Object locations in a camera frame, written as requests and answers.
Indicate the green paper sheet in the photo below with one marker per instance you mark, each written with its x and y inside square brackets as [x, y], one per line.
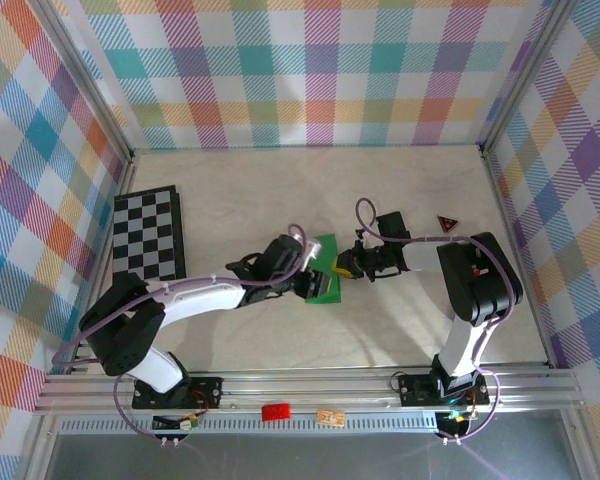
[330, 250]

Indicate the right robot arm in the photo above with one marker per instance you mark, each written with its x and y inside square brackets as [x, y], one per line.
[480, 285]

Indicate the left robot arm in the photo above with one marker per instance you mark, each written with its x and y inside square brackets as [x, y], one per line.
[200, 296]

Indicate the black red triangle piece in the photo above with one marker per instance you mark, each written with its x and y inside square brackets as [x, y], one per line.
[448, 223]

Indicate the orange paper tag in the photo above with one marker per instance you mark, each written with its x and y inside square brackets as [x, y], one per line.
[330, 417]

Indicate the red plastic block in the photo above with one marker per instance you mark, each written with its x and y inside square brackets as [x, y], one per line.
[276, 412]

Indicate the black grey chessboard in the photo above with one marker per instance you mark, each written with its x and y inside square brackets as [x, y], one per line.
[145, 230]

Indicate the small green yellow connector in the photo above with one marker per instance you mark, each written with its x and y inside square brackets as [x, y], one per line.
[190, 423]
[457, 415]

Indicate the wide aluminium base rail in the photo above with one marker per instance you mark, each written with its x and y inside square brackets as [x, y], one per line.
[330, 392]

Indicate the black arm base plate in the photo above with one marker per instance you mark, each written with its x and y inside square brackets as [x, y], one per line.
[207, 392]
[415, 392]

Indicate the aluminium side rail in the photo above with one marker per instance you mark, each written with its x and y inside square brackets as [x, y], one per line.
[121, 180]
[498, 200]

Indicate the aluminium frame post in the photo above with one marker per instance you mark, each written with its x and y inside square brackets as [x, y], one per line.
[523, 75]
[92, 87]

